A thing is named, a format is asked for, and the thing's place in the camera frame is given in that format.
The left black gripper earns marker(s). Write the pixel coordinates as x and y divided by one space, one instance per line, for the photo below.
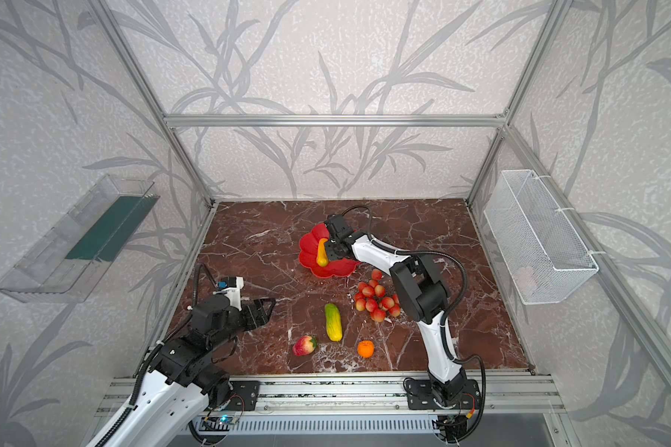
252 314

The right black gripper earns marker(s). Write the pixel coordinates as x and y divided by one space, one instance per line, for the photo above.
335 249

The yellow fake mango fruit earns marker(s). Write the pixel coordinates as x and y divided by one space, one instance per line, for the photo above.
322 258

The red green fake apple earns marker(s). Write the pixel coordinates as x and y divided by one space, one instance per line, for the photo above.
305 345

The red fake grape bunch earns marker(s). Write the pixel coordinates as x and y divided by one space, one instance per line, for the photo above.
376 299

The green yellow fake cucumber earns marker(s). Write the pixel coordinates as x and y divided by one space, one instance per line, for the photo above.
333 323

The small fake orange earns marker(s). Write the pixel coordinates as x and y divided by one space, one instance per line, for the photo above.
366 349

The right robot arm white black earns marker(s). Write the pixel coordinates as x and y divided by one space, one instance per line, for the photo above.
423 293

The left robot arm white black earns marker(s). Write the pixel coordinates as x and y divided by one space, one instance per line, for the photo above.
179 379

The red flower-shaped fruit bowl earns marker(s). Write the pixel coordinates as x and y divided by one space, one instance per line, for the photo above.
314 257

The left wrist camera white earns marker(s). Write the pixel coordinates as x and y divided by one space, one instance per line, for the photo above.
231 287

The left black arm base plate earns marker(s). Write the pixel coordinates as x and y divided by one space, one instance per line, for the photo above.
238 396

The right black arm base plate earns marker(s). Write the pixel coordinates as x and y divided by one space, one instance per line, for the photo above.
459 394

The clear plastic wall tray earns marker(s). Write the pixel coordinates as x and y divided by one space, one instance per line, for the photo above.
65 265

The white wire mesh basket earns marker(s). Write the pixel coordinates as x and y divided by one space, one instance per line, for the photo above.
545 256

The aluminium front rail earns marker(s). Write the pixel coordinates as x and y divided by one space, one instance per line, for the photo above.
382 393

